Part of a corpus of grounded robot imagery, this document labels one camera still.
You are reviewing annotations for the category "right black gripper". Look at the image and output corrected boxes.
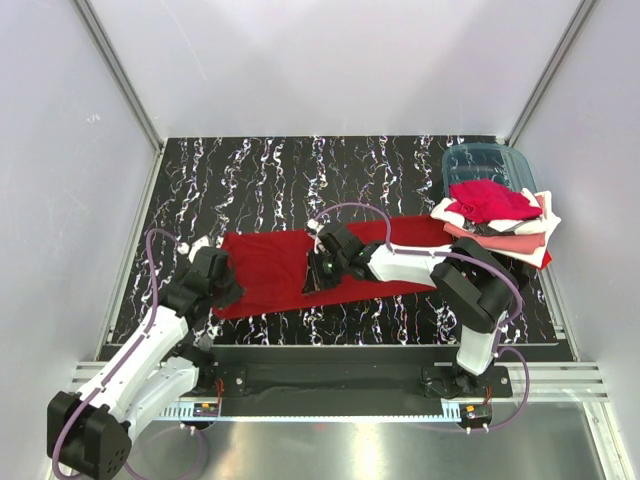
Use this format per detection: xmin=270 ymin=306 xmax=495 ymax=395
xmin=303 ymin=248 xmax=348 ymax=296

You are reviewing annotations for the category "red t-shirt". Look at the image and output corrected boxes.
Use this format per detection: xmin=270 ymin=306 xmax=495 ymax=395
xmin=212 ymin=215 xmax=453 ymax=319

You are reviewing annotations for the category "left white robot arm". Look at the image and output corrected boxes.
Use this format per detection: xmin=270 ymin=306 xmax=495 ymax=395
xmin=46 ymin=246 xmax=244 ymax=479

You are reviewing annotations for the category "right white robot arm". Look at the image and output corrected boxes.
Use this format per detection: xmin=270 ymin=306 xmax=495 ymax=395
xmin=303 ymin=220 xmax=523 ymax=397

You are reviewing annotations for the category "black marble pattern mat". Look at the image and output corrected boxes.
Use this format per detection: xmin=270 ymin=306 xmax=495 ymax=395
xmin=110 ymin=135 xmax=559 ymax=347

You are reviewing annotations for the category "left connector box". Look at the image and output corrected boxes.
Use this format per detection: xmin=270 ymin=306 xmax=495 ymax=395
xmin=192 ymin=399 xmax=221 ymax=418

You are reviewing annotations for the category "connector box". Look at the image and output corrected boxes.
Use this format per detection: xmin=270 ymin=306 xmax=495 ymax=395
xmin=192 ymin=399 xmax=221 ymax=418
xmin=461 ymin=403 xmax=493 ymax=428

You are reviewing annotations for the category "crimson t-shirt on pile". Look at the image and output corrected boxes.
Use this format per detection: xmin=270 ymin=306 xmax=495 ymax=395
xmin=445 ymin=179 xmax=543 ymax=223

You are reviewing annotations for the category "clear blue plastic bin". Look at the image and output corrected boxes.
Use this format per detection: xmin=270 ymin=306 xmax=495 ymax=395
xmin=442 ymin=143 xmax=537 ymax=196

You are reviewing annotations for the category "right connector box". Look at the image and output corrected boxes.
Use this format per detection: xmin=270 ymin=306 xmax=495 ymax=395
xmin=461 ymin=403 xmax=493 ymax=428

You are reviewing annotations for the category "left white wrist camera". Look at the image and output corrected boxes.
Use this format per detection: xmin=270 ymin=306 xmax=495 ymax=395
xmin=177 ymin=235 xmax=212 ymax=262

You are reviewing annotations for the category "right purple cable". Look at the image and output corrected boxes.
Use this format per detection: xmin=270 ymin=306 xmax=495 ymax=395
xmin=312 ymin=202 xmax=532 ymax=434

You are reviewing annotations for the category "front aluminium rail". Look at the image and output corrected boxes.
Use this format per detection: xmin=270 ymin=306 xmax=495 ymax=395
xmin=67 ymin=362 xmax=609 ymax=401

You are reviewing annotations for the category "left aluminium frame post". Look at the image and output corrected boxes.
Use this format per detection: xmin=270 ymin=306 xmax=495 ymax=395
xmin=71 ymin=0 xmax=164 ymax=154

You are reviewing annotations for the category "aluminium frame post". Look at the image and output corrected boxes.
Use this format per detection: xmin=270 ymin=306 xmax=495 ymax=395
xmin=71 ymin=0 xmax=164 ymax=154
xmin=505 ymin=0 xmax=600 ymax=147

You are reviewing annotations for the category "right aluminium frame post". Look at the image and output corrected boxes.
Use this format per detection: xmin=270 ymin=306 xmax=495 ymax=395
xmin=505 ymin=0 xmax=600 ymax=147

